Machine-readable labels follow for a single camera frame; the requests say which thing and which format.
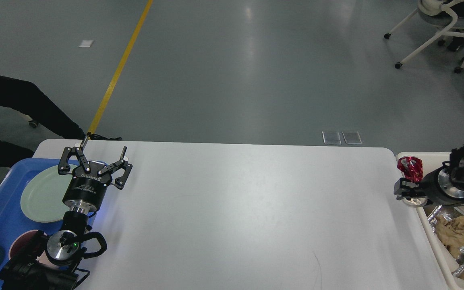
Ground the floor plate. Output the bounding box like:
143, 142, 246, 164
322, 130, 342, 145
342, 130, 363, 145

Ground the white paper cup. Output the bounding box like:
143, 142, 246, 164
435, 236, 459, 273

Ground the blue plastic tray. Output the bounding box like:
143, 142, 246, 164
0, 158, 62, 289

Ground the seated person in black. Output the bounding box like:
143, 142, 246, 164
0, 72, 123, 168

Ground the green plate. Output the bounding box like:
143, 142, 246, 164
20, 166, 72, 223

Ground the white rolling chair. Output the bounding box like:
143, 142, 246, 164
383, 0, 464, 74

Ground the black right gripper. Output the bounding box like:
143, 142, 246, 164
394, 167, 464, 206

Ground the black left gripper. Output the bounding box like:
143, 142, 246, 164
57, 135, 133, 214

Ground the pink mug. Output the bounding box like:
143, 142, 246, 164
8, 229, 59, 269

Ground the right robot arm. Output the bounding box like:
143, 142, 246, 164
394, 145, 464, 207

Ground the right floor plate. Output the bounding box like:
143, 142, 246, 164
342, 130, 363, 145

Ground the beige plastic bin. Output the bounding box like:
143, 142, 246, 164
396, 152, 464, 290

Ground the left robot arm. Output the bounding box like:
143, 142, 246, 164
0, 136, 133, 290

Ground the grey office chair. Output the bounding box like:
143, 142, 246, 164
24, 114, 40, 128

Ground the crushed red can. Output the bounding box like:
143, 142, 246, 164
396, 156, 429, 208

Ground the brown paper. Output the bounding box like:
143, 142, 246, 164
436, 216, 464, 259

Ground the left floor plate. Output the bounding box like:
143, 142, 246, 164
322, 130, 342, 145

